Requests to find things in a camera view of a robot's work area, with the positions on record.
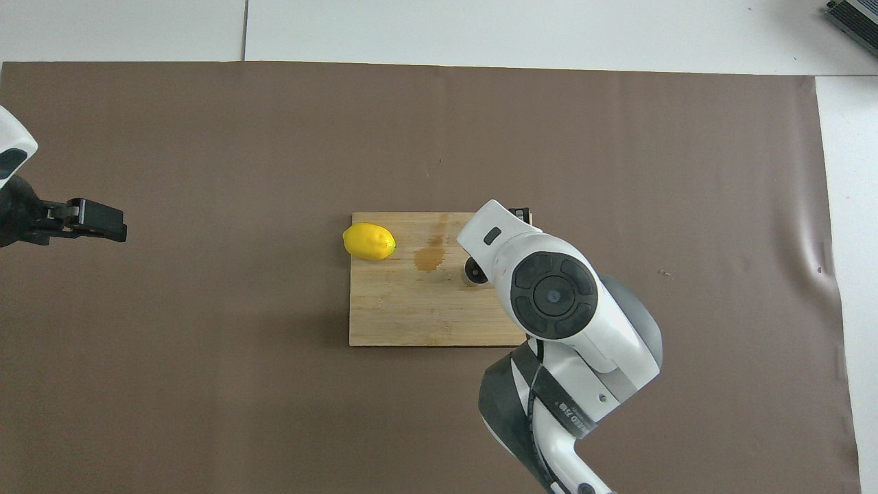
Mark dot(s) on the yellow lemon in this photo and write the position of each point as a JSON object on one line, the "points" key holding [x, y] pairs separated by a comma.
{"points": [[369, 241]]}

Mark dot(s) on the brown paper table mat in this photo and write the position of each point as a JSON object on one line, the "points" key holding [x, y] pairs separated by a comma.
{"points": [[206, 384]]}

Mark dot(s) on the steel double jigger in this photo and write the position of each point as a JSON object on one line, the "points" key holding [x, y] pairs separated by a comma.
{"points": [[472, 274]]}

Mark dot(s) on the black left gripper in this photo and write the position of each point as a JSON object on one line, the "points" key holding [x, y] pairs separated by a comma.
{"points": [[24, 219]]}

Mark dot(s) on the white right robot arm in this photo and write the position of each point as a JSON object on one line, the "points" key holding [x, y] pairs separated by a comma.
{"points": [[569, 329]]}

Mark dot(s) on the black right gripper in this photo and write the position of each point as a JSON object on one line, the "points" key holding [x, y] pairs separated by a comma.
{"points": [[523, 215]]}

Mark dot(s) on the grey ribbed device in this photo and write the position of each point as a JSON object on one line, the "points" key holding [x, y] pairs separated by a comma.
{"points": [[857, 17]]}

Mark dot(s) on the wooden cutting board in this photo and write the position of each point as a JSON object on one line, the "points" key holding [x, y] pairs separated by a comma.
{"points": [[405, 302]]}

